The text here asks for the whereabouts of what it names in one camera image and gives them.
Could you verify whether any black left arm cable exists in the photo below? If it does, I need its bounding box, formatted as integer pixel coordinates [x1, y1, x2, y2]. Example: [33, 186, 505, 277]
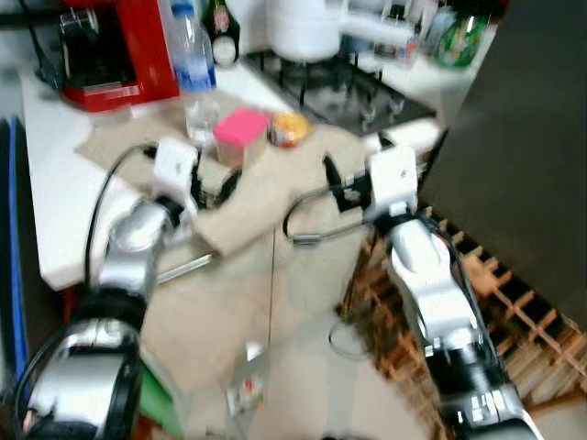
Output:
[84, 142, 159, 285]

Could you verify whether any red coffee machine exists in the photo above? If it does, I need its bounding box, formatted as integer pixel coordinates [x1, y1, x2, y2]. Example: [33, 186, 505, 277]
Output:
[28, 0, 181, 114]

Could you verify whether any steel drawer handle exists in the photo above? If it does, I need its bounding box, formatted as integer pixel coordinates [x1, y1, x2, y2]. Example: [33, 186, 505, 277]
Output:
[154, 252, 221, 281]

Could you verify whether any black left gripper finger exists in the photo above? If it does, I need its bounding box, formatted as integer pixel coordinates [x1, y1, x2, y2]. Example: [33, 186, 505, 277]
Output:
[213, 168, 245, 206]

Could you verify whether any beige drawer cabinet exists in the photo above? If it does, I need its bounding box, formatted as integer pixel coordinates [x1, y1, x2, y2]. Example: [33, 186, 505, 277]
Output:
[138, 225, 368, 440]

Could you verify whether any bagged orange bread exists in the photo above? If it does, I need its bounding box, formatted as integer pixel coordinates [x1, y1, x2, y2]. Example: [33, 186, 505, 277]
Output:
[268, 111, 314, 150]

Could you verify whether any green box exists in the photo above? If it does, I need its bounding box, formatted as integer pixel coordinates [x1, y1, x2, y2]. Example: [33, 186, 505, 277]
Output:
[138, 365, 186, 437]

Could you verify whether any clear plastic water bottle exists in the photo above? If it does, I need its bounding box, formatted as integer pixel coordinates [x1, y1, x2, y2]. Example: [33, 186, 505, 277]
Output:
[169, 0, 222, 145]

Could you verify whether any white pot with handle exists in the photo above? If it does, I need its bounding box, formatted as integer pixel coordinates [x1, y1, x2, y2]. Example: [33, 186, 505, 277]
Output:
[266, 0, 415, 63]

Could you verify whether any pink topped box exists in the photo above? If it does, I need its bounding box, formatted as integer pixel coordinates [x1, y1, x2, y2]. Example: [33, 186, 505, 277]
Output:
[212, 107, 272, 170]

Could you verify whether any green patterned packet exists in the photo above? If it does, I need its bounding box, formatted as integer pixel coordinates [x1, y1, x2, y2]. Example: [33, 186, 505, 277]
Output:
[433, 7, 493, 70]

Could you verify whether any steel gas hob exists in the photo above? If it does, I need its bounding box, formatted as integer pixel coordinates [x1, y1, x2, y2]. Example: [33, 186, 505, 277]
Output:
[241, 50, 437, 138]

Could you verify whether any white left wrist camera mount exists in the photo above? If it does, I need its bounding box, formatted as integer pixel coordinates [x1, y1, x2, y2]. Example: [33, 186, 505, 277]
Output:
[151, 137, 202, 204]

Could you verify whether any dark green wine bottle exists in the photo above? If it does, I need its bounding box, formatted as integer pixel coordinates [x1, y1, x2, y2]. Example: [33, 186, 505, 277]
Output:
[201, 0, 242, 69]

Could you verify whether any grey board blue edge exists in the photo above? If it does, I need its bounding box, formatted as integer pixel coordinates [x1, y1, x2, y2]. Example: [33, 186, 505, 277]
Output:
[0, 117, 42, 386]

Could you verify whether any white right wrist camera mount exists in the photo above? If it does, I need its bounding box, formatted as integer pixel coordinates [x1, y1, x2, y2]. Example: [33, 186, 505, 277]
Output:
[364, 144, 422, 223]

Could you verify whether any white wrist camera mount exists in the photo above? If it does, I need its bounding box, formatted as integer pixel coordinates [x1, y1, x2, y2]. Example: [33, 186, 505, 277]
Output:
[364, 144, 422, 223]
[151, 137, 202, 204]

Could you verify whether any wooden wine rack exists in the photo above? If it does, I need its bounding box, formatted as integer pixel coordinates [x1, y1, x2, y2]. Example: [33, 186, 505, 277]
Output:
[341, 213, 587, 434]

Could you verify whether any beige table mat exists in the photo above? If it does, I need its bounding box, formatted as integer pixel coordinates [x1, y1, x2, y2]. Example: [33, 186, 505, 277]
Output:
[76, 94, 372, 259]

